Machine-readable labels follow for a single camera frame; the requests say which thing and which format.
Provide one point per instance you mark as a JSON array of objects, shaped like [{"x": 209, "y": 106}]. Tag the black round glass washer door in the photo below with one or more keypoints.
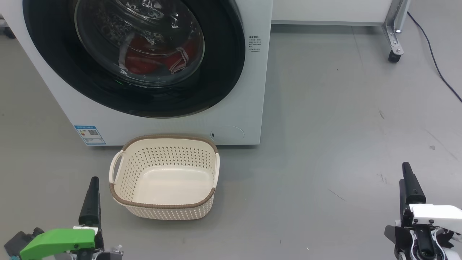
[{"x": 54, "y": 65}]

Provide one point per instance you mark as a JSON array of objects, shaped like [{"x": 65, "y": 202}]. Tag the white partition panel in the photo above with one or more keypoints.
[{"x": 325, "y": 11}]

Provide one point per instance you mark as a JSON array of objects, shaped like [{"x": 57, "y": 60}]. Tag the white front-load washing machine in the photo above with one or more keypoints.
[{"x": 238, "y": 90}]

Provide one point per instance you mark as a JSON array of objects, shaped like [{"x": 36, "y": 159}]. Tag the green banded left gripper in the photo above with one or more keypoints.
[{"x": 57, "y": 242}]

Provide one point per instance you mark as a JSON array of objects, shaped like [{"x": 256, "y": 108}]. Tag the red garment with white stripes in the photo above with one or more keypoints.
[{"x": 177, "y": 59}]

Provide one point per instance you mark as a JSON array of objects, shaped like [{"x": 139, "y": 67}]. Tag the round white filter cover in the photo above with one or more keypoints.
[{"x": 229, "y": 134}]

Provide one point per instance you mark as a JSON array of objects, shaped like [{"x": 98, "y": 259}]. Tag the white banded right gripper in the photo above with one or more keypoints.
[{"x": 436, "y": 215}]

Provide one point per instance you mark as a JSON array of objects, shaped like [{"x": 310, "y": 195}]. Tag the cream perforated laundry basket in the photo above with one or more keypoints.
[{"x": 166, "y": 187}]

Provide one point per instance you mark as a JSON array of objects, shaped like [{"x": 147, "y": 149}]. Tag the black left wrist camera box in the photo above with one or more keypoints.
[{"x": 21, "y": 242}]

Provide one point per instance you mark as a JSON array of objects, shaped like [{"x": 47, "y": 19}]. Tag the blue energy label sticker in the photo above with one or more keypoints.
[{"x": 90, "y": 135}]

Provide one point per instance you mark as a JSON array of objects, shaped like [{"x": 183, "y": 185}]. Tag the plain red garment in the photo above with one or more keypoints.
[{"x": 142, "y": 61}]

